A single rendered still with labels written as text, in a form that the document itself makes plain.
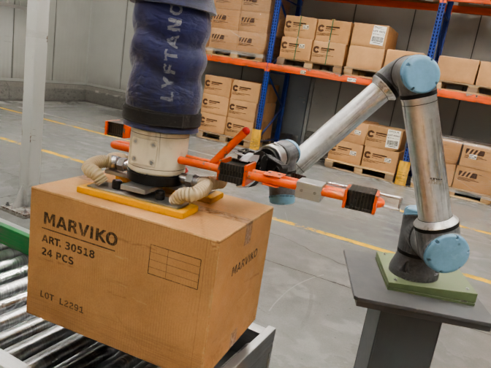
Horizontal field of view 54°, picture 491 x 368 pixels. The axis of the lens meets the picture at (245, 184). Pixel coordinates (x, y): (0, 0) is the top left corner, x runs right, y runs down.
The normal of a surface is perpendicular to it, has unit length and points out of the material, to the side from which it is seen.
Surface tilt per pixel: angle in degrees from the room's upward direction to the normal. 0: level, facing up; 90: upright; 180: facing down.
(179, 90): 75
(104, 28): 90
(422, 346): 90
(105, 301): 90
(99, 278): 90
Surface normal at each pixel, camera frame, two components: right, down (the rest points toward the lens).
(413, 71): -0.02, 0.11
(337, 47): -0.44, 0.12
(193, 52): 0.71, -0.11
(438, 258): 0.03, 0.33
